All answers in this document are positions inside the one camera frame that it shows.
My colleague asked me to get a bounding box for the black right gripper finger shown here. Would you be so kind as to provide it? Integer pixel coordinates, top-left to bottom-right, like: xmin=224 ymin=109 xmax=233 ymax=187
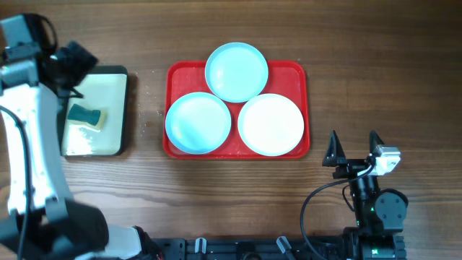
xmin=322 ymin=130 xmax=346 ymax=167
xmin=369 ymin=130 xmax=384 ymax=156

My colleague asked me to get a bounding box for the green yellow sponge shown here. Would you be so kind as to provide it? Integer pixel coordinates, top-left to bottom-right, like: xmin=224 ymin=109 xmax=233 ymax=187
xmin=67 ymin=104 xmax=106 ymax=131

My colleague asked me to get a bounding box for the light blue plate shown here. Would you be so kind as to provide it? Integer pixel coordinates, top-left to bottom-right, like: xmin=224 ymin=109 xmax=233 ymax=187
xmin=204 ymin=42 xmax=269 ymax=103
xmin=165 ymin=92 xmax=232 ymax=155

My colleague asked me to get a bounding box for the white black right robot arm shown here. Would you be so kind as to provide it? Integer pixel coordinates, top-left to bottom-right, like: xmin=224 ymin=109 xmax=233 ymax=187
xmin=322 ymin=131 xmax=409 ymax=259

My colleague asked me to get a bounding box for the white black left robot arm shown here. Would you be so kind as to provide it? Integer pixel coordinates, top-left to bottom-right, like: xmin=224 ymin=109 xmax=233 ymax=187
xmin=1 ymin=13 xmax=164 ymax=259

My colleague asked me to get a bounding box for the dark green water tray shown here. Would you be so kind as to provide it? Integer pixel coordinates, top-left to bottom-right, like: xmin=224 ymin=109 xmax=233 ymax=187
xmin=58 ymin=66 xmax=128 ymax=157

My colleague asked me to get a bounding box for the red plastic tray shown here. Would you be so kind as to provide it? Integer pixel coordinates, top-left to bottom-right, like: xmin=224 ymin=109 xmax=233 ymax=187
xmin=162 ymin=60 xmax=310 ymax=160

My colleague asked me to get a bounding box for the white plate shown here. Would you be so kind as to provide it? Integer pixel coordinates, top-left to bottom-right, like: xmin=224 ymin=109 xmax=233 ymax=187
xmin=237 ymin=93 xmax=305 ymax=157

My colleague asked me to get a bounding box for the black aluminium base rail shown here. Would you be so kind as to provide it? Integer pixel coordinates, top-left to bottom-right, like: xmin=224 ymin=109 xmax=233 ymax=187
xmin=151 ymin=235 xmax=408 ymax=260

